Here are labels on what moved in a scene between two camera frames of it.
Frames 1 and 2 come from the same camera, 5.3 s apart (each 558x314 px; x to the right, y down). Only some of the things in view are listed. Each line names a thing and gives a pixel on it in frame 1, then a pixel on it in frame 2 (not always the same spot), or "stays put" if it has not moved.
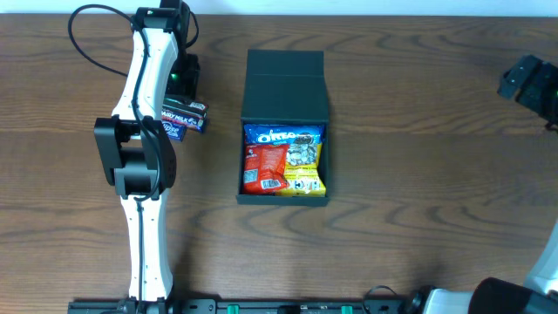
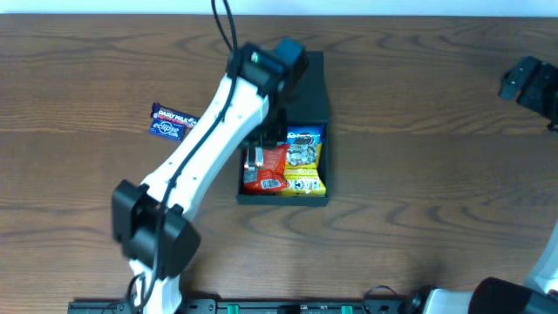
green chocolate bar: x=193 y=107 to x=259 y=158
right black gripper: x=524 y=78 stays put
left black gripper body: x=184 y=77 to x=271 y=131
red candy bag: x=264 y=168 stays put
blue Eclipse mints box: x=176 y=132 stays put
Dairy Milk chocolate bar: x=194 y=121 stays put
